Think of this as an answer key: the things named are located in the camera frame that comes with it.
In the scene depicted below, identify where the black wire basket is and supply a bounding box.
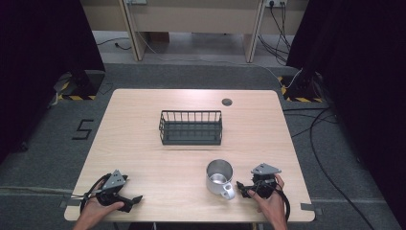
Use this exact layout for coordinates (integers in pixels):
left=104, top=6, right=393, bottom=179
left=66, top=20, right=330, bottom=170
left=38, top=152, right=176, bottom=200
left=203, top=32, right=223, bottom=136
left=158, top=109, right=224, bottom=147

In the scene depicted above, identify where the grey tape strip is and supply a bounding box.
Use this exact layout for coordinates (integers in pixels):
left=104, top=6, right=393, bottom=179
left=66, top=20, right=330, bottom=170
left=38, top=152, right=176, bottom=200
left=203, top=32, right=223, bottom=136
left=58, top=197, right=82, bottom=209
left=300, top=202, right=324, bottom=216

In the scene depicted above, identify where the white wall socket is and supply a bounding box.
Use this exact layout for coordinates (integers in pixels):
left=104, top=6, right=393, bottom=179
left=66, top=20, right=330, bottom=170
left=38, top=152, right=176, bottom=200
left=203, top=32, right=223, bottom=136
left=264, top=0, right=288, bottom=9

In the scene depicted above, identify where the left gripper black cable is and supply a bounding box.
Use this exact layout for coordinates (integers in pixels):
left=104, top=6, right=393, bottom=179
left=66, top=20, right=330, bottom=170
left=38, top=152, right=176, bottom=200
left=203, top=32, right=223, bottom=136
left=70, top=172, right=113, bottom=215

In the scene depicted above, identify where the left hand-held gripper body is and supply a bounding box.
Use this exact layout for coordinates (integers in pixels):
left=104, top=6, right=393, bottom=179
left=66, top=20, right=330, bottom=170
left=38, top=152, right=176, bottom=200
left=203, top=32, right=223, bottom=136
left=95, top=169, right=129, bottom=207

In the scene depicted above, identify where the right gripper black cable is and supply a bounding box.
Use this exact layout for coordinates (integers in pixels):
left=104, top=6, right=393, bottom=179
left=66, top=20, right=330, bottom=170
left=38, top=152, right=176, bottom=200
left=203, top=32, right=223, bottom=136
left=255, top=180, right=291, bottom=223

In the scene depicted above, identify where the black stand base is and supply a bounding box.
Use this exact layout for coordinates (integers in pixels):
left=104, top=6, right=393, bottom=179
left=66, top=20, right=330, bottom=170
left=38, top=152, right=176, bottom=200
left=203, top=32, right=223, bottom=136
left=52, top=70, right=106, bottom=102
left=277, top=75, right=325, bottom=104

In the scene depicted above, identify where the person's left hand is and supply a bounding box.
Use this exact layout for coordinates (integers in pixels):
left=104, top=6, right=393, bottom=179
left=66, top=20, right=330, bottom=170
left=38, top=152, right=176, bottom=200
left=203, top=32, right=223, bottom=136
left=81, top=179, right=125, bottom=223

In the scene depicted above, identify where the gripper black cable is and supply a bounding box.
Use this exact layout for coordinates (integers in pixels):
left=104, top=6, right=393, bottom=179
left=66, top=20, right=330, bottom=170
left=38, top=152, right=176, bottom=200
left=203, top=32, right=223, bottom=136
left=70, top=172, right=113, bottom=215
left=255, top=180, right=291, bottom=223

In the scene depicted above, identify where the bundle of black hanging cables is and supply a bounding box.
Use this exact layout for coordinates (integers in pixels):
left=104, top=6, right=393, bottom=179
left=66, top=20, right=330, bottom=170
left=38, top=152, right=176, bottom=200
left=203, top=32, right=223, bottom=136
left=258, top=1, right=293, bottom=66

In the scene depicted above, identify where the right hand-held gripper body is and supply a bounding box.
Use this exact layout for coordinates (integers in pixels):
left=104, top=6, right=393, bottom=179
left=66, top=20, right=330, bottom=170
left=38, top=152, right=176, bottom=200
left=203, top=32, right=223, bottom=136
left=250, top=163, right=282, bottom=199

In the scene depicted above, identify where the black floor cable with plug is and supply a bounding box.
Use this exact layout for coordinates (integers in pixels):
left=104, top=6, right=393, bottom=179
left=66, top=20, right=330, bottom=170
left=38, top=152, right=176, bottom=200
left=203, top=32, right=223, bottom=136
left=96, top=36, right=132, bottom=52

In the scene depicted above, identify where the person's right hand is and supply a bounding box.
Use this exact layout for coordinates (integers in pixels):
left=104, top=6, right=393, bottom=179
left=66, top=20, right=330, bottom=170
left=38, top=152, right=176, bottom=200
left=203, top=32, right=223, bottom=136
left=247, top=173, right=287, bottom=221

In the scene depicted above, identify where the silver metal mug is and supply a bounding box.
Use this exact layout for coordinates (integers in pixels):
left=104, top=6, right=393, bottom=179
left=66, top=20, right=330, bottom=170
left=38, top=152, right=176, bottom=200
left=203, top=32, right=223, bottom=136
left=205, top=159, right=237, bottom=201

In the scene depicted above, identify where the black curtain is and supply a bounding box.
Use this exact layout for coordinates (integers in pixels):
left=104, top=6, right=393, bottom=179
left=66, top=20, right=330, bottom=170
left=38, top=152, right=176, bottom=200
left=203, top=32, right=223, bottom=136
left=285, top=0, right=406, bottom=229
left=0, top=0, right=106, bottom=166

